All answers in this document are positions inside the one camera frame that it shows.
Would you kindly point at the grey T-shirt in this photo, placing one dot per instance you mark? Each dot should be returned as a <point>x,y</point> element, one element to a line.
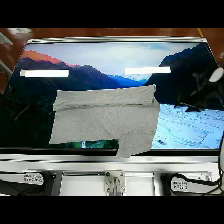
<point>106,121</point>

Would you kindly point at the silver frame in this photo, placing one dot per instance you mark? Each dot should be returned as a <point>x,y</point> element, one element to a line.
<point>100,165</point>

